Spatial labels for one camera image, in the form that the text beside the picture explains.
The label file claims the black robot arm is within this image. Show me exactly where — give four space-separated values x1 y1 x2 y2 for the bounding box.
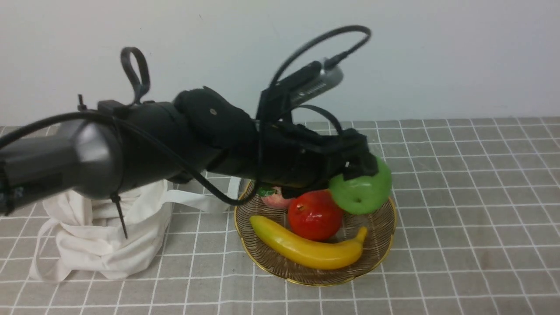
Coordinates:
1 87 381 215

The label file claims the pink peach with leaf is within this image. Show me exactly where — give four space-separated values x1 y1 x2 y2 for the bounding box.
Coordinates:
258 187 294 210

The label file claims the black cable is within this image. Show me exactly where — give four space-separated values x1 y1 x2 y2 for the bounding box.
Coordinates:
0 25 372 239

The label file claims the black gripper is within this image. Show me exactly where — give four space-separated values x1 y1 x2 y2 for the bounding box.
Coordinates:
245 123 379 188

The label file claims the red pomegranate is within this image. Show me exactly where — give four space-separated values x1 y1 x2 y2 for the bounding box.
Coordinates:
287 189 344 242

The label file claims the green apple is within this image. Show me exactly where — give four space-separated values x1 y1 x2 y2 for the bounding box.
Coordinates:
329 156 392 215

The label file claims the yellow banana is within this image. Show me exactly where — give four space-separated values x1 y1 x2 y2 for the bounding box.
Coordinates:
249 215 368 270

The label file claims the grey checked tablecloth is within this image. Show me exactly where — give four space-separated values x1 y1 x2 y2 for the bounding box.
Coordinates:
0 116 560 315

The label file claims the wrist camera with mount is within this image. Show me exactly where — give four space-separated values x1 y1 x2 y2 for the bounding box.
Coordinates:
255 58 344 123

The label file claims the white cloth bag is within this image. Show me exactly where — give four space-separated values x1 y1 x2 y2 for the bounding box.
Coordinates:
29 181 230 283

